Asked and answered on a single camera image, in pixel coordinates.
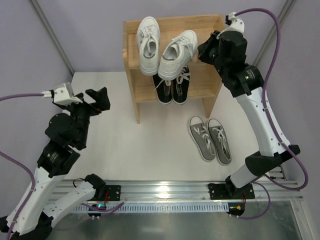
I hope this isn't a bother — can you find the grey canvas sneaker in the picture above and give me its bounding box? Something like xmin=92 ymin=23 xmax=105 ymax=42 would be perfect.
xmin=188 ymin=116 xmax=216 ymax=162
xmin=207 ymin=118 xmax=232 ymax=166

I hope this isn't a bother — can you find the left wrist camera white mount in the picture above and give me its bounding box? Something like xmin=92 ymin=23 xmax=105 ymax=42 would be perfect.
xmin=41 ymin=82 xmax=83 ymax=106

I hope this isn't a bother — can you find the left aluminium frame post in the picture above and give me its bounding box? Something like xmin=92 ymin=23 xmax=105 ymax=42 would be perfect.
xmin=28 ymin=0 xmax=75 ymax=76

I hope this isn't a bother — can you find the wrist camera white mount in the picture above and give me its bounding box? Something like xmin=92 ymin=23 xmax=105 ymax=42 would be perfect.
xmin=41 ymin=82 xmax=83 ymax=106
xmin=223 ymin=12 xmax=245 ymax=35

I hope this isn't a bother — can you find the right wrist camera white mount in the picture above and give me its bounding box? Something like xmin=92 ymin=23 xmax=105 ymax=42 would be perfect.
xmin=223 ymin=12 xmax=245 ymax=35

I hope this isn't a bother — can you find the white sneaker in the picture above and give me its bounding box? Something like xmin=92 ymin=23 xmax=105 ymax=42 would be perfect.
xmin=136 ymin=16 xmax=160 ymax=76
xmin=158 ymin=30 xmax=198 ymax=81

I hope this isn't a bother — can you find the right grey canvas sneaker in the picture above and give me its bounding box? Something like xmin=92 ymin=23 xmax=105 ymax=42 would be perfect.
xmin=207 ymin=118 xmax=232 ymax=166

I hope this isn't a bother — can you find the perforated cable duct strip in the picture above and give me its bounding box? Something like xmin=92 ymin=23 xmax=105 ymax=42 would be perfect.
xmin=72 ymin=201 xmax=230 ymax=214

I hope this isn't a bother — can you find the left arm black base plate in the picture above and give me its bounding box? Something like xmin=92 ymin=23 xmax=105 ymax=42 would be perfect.
xmin=98 ymin=185 xmax=122 ymax=202

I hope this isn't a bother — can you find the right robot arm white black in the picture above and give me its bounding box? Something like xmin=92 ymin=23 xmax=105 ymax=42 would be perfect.
xmin=197 ymin=30 xmax=301 ymax=198

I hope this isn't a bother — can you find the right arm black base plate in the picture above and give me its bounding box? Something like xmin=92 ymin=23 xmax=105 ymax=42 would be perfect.
xmin=207 ymin=183 xmax=255 ymax=200

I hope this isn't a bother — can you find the black canvas sneaker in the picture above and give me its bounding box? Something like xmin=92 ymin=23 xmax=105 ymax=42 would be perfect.
xmin=152 ymin=74 xmax=173 ymax=105
xmin=173 ymin=65 xmax=191 ymax=105

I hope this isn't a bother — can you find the aluminium frame post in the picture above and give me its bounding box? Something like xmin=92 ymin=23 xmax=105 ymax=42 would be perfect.
xmin=28 ymin=0 xmax=75 ymax=76
xmin=242 ymin=0 xmax=296 ymax=75

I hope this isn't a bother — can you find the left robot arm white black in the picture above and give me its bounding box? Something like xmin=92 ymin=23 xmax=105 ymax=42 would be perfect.
xmin=0 ymin=82 xmax=111 ymax=240

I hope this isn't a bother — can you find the wooden two-tier shoe shelf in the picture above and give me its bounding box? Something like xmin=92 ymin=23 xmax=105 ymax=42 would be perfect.
xmin=122 ymin=14 xmax=225 ymax=123

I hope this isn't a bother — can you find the left grey canvas sneaker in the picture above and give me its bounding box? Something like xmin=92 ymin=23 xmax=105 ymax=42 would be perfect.
xmin=188 ymin=116 xmax=216 ymax=162

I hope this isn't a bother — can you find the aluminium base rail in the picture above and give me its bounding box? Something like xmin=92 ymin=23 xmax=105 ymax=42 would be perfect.
xmin=48 ymin=179 xmax=304 ymax=203

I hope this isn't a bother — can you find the right aluminium frame post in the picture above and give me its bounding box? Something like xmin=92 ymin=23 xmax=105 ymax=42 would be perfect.
xmin=242 ymin=0 xmax=296 ymax=75

